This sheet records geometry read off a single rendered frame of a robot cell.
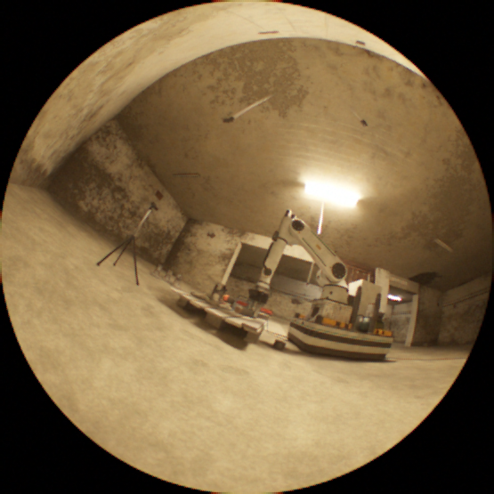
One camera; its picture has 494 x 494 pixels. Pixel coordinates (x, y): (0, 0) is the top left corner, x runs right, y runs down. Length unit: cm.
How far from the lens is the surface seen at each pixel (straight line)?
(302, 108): 272
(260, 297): 176
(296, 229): 196
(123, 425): 35
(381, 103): 281
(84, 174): 551
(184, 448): 35
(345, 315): 197
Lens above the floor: 30
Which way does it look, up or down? 20 degrees up
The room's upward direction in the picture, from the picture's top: 23 degrees clockwise
